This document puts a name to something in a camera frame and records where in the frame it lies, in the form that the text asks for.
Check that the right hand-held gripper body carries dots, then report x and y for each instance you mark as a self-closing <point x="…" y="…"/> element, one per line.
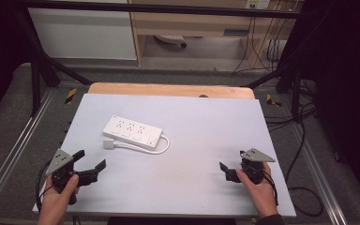
<point x="252" y="167"/>

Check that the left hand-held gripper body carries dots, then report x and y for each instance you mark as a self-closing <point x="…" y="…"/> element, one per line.
<point x="63" y="175"/>

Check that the white plug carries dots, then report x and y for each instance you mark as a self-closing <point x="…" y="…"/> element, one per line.
<point x="108" y="143"/>

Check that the white power strip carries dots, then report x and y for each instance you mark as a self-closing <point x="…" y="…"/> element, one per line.
<point x="170" y="39"/>
<point x="132" y="132"/>

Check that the person's left hand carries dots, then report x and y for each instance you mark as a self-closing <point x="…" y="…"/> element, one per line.
<point x="56" y="197"/>

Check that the person's right hand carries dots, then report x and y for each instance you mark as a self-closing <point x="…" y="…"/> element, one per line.
<point x="261" y="195"/>

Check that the wooden table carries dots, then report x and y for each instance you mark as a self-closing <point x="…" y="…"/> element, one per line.
<point x="172" y="90"/>

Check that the white cabinet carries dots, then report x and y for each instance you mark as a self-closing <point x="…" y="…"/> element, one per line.
<point x="81" y="34"/>

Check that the black curtain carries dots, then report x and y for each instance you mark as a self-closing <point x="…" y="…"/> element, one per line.
<point x="347" y="78"/>
<point x="0" y="47"/>

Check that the white power strip under desk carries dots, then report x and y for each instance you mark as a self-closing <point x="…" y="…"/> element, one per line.
<point x="170" y="39"/>

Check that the wooden desk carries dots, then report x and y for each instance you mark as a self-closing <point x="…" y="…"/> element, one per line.
<point x="200" y="25"/>

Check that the aluminium floor rail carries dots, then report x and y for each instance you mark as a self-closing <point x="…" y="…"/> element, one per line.
<point x="15" y="146"/>
<point x="317" y="175"/>

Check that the black metal frame strut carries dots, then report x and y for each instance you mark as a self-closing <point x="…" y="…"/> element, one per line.
<point x="295" y="90"/>
<point x="39" y="72"/>

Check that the wall socket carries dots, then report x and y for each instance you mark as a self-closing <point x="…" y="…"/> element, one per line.
<point x="258" y="3"/>

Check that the black metal frame bar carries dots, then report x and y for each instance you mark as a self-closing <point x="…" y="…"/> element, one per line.
<point x="156" y="8"/>

